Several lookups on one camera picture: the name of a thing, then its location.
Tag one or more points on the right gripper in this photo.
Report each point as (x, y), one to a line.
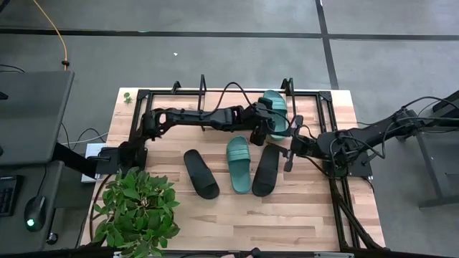
(306, 146)

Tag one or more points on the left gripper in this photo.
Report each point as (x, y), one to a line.
(256, 116)

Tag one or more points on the teal rubber slide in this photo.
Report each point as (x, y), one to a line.
(238, 172)
(280, 104)

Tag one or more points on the black rubber slide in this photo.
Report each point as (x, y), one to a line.
(201, 175)
(265, 179)

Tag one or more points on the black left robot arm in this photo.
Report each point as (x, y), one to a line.
(193, 117)

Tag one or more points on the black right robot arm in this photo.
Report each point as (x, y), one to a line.
(358, 138)

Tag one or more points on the black metal wooden shelf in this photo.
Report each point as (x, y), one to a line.
(215, 104)

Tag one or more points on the black metal stand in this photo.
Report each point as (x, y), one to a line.
(430, 165)

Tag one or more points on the green leafy plant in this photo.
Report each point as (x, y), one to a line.
(136, 211)

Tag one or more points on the white power box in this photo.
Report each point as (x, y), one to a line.
(91, 150)

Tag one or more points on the grey desk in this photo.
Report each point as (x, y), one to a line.
(32, 114)

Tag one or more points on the black round knob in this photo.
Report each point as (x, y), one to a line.
(52, 238)

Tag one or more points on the black computer mouse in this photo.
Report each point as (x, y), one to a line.
(36, 211)

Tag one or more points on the black keyboard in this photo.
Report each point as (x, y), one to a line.
(7, 195)

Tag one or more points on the black aluminium table frame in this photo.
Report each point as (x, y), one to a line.
(179, 92)

